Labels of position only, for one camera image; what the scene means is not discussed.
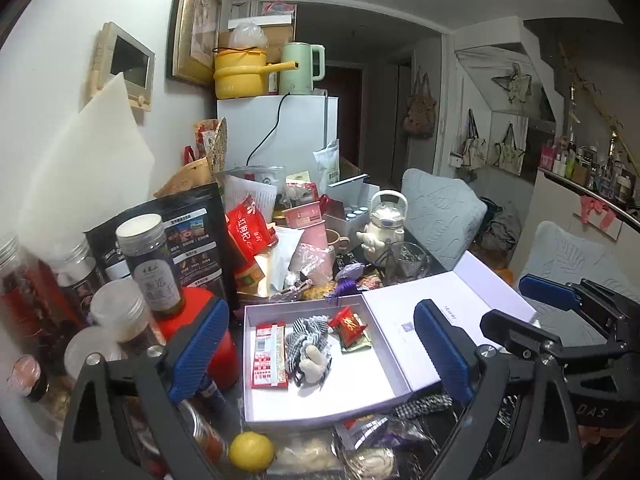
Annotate white green pouch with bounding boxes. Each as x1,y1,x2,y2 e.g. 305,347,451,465
312,139,342,188

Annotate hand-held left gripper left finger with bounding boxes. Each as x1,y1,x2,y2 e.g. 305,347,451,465
57,297,230,480

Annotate small jar pink lid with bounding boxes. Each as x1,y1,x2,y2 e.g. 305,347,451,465
7,355,48,403

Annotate red plastic canister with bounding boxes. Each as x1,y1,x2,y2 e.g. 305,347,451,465
155,287,240,391

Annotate cardboard box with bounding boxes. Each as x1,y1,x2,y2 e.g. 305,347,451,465
217,25,296,63

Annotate round woven fan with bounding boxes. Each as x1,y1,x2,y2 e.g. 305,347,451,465
205,116,228,176

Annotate row of bottles on shelf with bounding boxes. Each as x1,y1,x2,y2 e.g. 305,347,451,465
537,130,640,206

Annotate glass tumbler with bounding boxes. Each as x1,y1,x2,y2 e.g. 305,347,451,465
382,240,433,286

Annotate black stand-up pouch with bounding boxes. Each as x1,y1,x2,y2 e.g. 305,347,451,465
84,182,236,306

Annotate dry branch decoration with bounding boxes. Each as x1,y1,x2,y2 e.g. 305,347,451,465
557,42,626,136

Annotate pink cups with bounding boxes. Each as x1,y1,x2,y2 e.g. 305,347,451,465
284,201,323,228

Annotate glass jar orange preserve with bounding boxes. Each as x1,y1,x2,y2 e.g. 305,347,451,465
177,400,228,466

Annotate white fridge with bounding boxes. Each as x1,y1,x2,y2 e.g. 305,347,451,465
216,95,340,181

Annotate red gold candy packet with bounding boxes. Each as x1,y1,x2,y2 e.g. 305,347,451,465
330,307,373,351

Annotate dark jar silver lid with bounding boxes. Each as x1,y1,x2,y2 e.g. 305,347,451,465
47,242,108,321

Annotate large chair light blue cover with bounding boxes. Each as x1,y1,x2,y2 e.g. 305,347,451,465
520,220,640,351

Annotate white kettle-shaped toy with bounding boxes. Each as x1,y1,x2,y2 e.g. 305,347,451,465
356,189,408,263

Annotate purple ribbon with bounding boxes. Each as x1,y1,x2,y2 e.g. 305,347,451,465
335,262,368,293

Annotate small chair light blue cover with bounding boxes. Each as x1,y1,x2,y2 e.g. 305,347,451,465
400,167,488,266

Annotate gold framed picture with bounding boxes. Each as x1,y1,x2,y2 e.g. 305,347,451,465
167,0,223,86

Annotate yellow lemon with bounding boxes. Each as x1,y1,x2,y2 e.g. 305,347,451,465
229,431,276,472

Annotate white gift box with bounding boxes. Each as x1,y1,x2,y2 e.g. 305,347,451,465
242,250,543,433

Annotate black power cable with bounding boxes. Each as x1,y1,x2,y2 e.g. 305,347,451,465
245,92,291,166

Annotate white paper sheet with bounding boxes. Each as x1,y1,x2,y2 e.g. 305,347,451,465
225,172,278,221

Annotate white tote bag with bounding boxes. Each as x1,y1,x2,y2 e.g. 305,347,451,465
457,107,488,171
492,122,528,176

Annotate pink ribbon bow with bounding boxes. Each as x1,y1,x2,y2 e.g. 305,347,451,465
579,194,618,231

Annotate brown spice jar white lid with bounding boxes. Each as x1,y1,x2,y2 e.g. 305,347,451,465
91,279,161,356
64,327,151,381

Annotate brown door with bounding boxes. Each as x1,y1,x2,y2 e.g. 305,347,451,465
325,62,363,171

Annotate beige mug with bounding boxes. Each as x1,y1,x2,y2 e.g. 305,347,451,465
325,227,351,256

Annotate grey bag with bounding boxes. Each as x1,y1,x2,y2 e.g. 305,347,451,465
480,202,523,256

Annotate brown paper bag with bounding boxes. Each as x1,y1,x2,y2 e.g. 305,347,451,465
152,157,213,198

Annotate green electric kettle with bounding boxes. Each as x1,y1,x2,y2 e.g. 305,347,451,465
279,41,326,97

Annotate blue tube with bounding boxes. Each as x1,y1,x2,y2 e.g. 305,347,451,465
200,380,226,411

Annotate clear plastic bag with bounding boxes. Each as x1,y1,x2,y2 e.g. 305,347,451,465
275,435,343,473
229,21,268,51

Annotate checkered scrunchie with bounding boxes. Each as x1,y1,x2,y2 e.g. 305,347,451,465
392,392,453,420

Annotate checkered plush toy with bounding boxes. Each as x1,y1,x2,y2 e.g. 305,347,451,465
286,316,333,388

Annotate red white snack packet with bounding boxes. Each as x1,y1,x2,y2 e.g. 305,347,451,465
250,322,290,391

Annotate wall intercom panel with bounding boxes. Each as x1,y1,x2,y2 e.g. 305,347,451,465
90,21,157,111

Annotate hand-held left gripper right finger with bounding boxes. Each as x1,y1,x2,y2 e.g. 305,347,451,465
414,299,583,480

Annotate red snack bag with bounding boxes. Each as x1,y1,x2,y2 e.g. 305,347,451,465
225,195,278,271

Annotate yellow pot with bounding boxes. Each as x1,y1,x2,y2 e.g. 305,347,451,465
212,47,298,101

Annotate dark labelled jar white lid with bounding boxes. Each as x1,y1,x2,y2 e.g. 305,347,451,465
116,213,183,321

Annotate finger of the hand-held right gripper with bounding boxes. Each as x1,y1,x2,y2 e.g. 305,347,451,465
480,309,566,361
518,274,640,321

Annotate brown tote bag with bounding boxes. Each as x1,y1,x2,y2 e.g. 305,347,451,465
402,72,438,140

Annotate white foam board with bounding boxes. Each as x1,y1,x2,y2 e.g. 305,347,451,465
30,72,156,241

